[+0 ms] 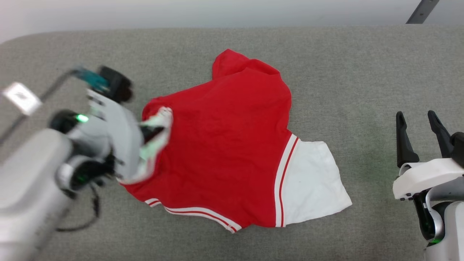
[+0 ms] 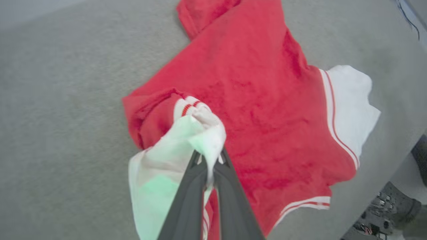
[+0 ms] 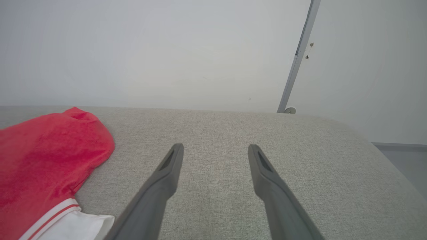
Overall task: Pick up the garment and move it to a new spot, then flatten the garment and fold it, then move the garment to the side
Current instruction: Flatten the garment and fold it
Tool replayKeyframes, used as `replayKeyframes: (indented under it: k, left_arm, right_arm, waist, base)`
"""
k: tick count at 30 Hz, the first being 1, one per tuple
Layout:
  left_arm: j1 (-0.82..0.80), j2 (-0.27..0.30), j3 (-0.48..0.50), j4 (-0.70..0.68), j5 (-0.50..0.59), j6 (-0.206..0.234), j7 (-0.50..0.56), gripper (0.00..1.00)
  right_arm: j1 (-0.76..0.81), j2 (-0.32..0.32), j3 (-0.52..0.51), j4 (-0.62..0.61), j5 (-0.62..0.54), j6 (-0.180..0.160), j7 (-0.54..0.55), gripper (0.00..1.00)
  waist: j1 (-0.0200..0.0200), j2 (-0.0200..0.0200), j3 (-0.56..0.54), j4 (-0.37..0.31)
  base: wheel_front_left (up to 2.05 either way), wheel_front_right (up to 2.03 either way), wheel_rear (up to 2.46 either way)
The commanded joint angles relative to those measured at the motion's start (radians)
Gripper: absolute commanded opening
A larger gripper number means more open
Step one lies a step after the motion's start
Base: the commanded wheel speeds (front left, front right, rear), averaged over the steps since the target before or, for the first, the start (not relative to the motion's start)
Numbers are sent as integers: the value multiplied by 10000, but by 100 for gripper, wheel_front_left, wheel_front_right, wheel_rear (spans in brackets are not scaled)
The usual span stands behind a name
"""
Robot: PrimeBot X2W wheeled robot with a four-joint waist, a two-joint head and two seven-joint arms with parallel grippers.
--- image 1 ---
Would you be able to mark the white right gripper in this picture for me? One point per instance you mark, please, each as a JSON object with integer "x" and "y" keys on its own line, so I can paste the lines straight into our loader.
{"x": 427, "y": 175}

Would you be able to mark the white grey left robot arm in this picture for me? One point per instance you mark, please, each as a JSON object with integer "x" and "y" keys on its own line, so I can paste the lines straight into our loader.
{"x": 29, "y": 181}

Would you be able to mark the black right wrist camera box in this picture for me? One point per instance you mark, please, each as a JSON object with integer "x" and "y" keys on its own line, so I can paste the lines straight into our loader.
{"x": 458, "y": 148}

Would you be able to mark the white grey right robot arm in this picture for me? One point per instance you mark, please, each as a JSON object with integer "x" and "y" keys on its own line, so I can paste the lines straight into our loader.
{"x": 455, "y": 224}

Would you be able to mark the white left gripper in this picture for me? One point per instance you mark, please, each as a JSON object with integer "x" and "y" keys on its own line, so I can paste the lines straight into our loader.
{"x": 119, "y": 137}

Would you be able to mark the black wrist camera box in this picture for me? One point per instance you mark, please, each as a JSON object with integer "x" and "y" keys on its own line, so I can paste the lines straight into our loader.
{"x": 458, "y": 148}
{"x": 117, "y": 85}

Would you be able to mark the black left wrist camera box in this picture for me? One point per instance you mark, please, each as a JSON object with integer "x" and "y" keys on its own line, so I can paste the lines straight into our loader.
{"x": 117, "y": 85}

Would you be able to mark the grey metal bar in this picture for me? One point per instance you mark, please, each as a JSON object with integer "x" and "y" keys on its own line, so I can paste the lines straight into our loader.
{"x": 422, "y": 11}

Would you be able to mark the red and white jersey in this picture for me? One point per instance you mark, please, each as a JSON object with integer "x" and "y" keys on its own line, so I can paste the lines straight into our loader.
{"x": 224, "y": 145}

